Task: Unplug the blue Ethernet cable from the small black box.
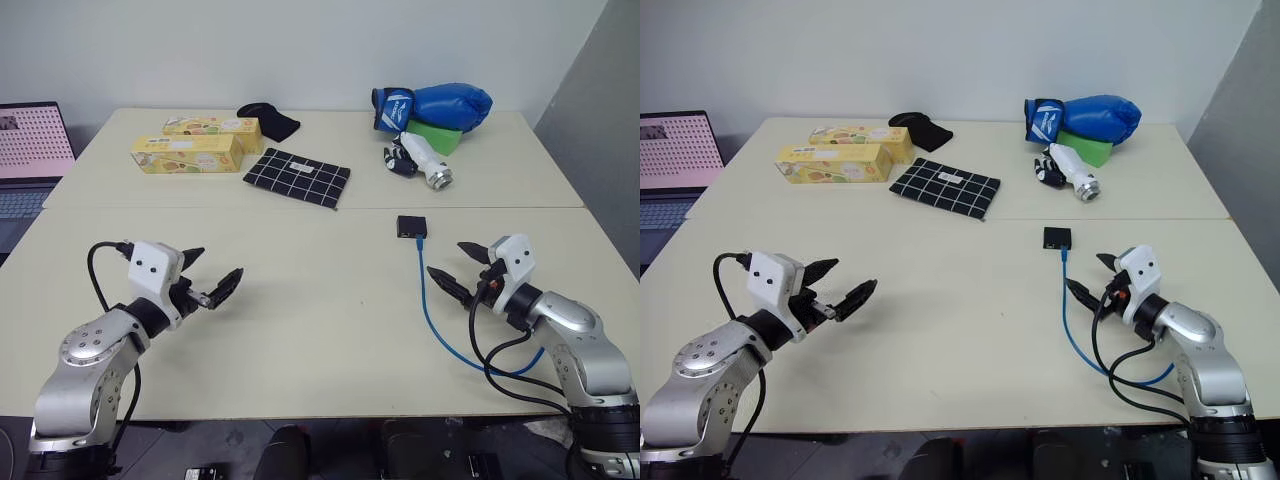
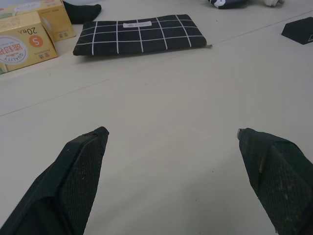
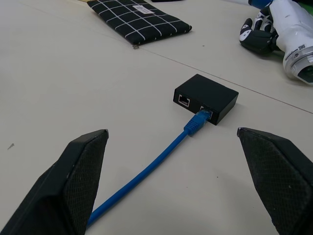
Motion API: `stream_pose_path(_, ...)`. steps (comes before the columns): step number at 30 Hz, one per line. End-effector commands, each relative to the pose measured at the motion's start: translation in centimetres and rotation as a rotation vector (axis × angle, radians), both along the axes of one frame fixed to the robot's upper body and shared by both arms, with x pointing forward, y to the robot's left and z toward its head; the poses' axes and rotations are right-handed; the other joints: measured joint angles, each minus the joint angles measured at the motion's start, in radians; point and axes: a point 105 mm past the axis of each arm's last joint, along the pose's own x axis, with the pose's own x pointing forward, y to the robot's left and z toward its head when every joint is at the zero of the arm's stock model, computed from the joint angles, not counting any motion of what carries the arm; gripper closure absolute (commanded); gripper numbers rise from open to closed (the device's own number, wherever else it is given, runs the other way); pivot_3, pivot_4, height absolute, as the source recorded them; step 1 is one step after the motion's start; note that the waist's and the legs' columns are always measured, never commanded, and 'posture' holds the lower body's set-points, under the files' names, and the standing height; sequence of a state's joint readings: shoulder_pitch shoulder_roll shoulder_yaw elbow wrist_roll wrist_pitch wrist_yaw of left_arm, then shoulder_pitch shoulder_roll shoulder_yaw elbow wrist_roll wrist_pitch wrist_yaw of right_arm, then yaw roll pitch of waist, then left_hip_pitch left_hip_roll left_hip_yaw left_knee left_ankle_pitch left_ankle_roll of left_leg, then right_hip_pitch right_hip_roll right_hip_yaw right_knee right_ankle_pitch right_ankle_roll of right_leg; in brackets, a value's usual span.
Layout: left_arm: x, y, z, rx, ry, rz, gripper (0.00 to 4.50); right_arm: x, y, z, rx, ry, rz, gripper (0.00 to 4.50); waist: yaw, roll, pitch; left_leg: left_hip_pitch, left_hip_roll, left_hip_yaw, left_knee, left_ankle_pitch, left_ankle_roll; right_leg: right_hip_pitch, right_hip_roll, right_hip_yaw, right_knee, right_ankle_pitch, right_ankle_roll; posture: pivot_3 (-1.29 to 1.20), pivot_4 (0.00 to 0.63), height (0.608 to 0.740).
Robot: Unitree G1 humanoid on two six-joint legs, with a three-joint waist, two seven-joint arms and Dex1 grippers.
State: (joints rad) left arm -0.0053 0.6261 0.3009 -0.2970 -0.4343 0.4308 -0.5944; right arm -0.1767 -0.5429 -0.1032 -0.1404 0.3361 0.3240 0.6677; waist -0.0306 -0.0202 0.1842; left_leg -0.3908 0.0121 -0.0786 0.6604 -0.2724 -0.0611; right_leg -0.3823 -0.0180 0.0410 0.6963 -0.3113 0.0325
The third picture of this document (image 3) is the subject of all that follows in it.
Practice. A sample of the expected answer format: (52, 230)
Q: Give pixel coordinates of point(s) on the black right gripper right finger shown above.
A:
(281, 178)

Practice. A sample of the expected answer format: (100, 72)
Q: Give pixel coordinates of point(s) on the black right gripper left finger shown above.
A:
(56, 186)

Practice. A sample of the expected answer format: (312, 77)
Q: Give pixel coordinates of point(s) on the small black network box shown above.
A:
(207, 95)

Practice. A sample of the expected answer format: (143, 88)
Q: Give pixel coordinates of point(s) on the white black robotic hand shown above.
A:
(283, 36)

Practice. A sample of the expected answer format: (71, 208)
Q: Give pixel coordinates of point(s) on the black white checked fabric pouch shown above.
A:
(137, 18)

